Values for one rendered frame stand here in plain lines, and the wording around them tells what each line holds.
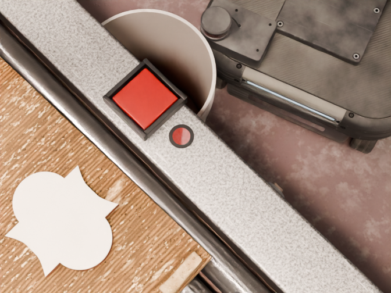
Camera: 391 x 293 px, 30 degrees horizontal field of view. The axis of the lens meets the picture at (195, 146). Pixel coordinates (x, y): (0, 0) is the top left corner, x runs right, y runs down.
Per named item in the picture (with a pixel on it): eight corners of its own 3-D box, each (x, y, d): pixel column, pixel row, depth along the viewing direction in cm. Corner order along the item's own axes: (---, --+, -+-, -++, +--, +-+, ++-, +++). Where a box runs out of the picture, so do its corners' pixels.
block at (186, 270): (194, 253, 85) (194, 249, 83) (205, 263, 85) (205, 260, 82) (158, 290, 84) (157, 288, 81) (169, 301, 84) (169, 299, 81)
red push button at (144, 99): (146, 70, 94) (145, 66, 93) (178, 102, 93) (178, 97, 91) (112, 101, 93) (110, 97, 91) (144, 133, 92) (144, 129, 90)
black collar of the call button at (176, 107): (146, 63, 94) (145, 57, 93) (187, 102, 93) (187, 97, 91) (103, 101, 93) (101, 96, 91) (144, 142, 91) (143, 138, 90)
